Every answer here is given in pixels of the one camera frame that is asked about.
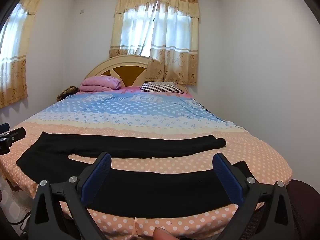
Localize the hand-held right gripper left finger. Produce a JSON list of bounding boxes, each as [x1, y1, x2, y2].
[[29, 152, 112, 240]]

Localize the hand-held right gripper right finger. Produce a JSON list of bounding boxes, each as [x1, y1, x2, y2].
[[212, 153, 293, 240]]

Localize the black pants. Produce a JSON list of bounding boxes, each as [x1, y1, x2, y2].
[[16, 132, 253, 218]]

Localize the person's right hand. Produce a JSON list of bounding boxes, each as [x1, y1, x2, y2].
[[152, 227, 177, 240]]

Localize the beige floral window curtain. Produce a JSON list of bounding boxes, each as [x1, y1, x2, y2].
[[0, 0, 48, 109], [109, 0, 200, 85]]

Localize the brown patterned bundle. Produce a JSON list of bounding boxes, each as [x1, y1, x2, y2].
[[56, 86, 80, 102]]

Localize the person's dark dotted clothing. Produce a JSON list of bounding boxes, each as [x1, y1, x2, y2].
[[285, 179, 320, 240]]

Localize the polka dot bed sheet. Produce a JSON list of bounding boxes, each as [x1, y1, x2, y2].
[[0, 86, 293, 240]]

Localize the folded pink blanket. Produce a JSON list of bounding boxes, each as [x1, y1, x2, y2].
[[79, 76, 122, 93]]

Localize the striped pillow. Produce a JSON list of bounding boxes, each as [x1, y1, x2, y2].
[[139, 81, 187, 94]]

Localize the cream wooden bed headboard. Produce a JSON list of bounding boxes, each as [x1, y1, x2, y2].
[[84, 54, 188, 93]]

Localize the black floor cable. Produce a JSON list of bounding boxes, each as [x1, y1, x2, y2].
[[9, 211, 32, 232]]

